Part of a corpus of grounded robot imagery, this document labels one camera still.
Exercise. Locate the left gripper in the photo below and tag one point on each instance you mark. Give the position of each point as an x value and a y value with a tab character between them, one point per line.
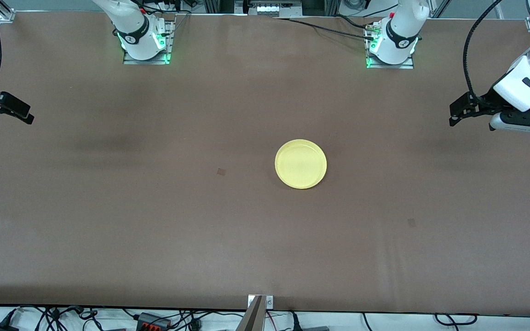
485	102

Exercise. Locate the yellow round plate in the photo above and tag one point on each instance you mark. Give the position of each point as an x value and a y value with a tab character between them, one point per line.
301	164

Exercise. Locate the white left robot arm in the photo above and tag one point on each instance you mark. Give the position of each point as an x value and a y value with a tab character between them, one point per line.
400	27

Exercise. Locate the grey connector box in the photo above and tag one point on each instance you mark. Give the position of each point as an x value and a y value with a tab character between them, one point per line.
274	9

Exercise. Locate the black power adapter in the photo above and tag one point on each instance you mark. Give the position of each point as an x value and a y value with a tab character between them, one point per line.
0	327

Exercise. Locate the black orange power strip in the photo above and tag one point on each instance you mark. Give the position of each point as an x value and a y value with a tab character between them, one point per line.
147	318

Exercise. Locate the black plug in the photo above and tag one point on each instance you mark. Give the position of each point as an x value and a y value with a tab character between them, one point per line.
295	322
195	325

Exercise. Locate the aluminium frame profile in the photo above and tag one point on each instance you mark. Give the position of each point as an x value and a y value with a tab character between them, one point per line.
440	8
6	16

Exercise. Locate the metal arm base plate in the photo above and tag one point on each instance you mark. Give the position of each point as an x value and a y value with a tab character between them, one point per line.
169	41
390	66

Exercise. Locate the silver mounting bracket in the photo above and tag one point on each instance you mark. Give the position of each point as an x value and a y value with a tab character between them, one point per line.
269	302

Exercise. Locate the grey metal camera post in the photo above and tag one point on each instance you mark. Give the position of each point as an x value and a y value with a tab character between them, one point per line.
253	319

